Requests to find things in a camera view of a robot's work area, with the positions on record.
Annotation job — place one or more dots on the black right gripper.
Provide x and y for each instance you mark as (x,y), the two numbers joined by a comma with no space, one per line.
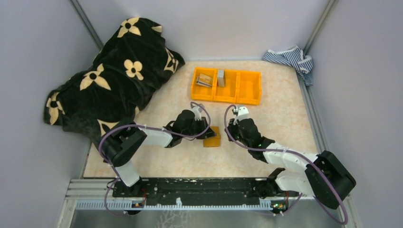
(238,126)

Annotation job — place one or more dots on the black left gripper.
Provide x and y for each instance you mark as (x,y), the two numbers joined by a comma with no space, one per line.
(204,129)

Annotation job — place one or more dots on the tan leather card holder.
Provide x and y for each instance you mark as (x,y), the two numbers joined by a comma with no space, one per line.
(213,141)

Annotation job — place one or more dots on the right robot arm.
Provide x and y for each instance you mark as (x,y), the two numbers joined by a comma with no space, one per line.
(322,175)

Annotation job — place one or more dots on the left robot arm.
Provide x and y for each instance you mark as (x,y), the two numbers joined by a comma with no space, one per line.
(119,145)

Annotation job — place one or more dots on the orange three-compartment bin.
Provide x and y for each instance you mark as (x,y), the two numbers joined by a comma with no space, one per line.
(241,87)

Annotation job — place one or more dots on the grey box in bin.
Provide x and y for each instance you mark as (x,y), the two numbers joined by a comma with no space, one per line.
(221,78)

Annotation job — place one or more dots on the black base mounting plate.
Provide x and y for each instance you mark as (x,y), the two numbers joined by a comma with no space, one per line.
(201,191)

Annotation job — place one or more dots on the blue striped cloth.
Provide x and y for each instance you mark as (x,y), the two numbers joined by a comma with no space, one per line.
(296,58)

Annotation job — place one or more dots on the black floral blanket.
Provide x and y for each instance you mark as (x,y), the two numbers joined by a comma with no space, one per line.
(132,65)

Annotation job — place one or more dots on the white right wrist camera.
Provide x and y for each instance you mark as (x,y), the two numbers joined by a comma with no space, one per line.
(241,112)

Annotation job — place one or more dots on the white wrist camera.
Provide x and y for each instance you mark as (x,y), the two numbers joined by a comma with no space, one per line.
(197,110)
(241,112)

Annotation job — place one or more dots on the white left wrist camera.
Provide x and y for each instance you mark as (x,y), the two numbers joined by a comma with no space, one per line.
(197,110)

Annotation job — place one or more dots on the aluminium frame rail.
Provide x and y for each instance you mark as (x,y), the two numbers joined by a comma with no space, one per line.
(97,194)

